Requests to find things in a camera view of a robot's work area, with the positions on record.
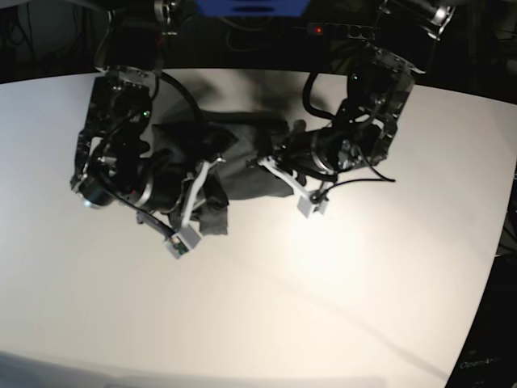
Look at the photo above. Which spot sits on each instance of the black power strip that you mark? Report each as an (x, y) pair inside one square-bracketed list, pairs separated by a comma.
[(342, 31)]

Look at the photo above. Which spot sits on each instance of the black OpenArm case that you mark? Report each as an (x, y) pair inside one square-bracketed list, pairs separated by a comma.
[(488, 357)]

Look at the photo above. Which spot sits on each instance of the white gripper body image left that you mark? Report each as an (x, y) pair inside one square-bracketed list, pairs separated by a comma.
[(181, 238)]

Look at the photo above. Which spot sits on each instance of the dark grey T-shirt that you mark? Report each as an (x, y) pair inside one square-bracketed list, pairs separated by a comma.
[(240, 138)]

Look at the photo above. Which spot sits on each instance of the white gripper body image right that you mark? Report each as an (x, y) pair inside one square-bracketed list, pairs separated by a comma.
[(309, 201)]

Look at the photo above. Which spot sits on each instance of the blue plastic box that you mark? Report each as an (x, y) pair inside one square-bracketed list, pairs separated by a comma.
[(252, 8)]

